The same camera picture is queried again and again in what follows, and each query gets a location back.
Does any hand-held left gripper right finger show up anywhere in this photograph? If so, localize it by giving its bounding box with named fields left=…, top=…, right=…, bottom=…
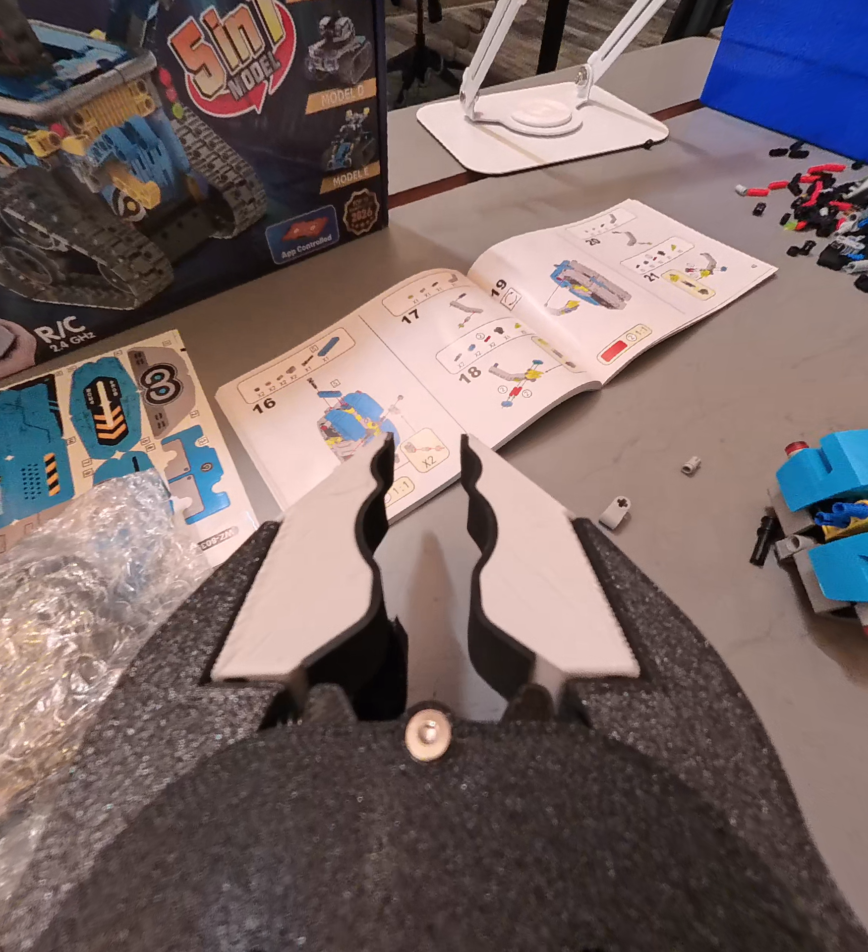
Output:
left=460, top=435, right=640, bottom=716

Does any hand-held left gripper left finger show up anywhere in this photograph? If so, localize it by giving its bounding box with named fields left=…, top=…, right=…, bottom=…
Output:
left=211, top=433, right=398, bottom=685

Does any pile of small bricks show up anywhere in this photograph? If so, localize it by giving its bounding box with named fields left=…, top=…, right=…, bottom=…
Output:
left=735, top=140, right=868, bottom=315

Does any instruction booklet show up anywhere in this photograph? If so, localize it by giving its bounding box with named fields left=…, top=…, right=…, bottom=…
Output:
left=214, top=199, right=779, bottom=525

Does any blue toy brick car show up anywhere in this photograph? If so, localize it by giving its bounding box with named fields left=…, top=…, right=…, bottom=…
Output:
left=764, top=427, right=868, bottom=642

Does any blue plastic bin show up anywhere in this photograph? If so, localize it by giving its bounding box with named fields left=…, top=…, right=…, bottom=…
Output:
left=700, top=0, right=868, bottom=168

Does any black axle pin brick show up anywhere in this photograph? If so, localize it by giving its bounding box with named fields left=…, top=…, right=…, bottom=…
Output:
left=748, top=512, right=779, bottom=566

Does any clear plastic bag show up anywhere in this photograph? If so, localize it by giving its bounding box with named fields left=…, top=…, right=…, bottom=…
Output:
left=0, top=469, right=215, bottom=879

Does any blue sticker sheet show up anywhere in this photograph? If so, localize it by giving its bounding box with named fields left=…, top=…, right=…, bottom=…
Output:
left=0, top=329, right=256, bottom=583

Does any blue toy set box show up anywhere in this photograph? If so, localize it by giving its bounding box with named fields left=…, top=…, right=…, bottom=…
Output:
left=0, top=0, right=390, bottom=397

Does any black office chair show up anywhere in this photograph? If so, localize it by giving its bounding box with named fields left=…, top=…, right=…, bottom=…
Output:
left=385, top=0, right=468, bottom=105

